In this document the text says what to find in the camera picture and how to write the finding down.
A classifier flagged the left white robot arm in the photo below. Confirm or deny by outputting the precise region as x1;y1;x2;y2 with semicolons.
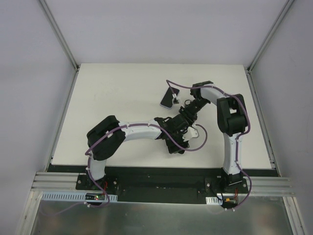
87;114;195;181

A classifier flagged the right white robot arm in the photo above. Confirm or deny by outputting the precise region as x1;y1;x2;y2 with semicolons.
179;81;250;193

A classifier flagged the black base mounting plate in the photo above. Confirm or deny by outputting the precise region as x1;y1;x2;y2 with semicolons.
48;165;248;204

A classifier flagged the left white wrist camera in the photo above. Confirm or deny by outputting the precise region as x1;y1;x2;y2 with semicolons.
183;124;199;141

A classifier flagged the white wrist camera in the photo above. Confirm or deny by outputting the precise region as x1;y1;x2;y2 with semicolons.
183;124;199;141
172;93;180;105

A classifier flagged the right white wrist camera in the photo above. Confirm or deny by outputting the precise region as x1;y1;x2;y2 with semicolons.
172;93;180;105

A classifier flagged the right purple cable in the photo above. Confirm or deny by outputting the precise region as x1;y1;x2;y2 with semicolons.
165;79;252;212

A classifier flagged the right white cable duct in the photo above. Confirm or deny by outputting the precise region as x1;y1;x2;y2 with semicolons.
205;196;223;206

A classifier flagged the aluminium frame rail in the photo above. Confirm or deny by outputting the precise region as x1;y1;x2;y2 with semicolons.
31;172;78;191

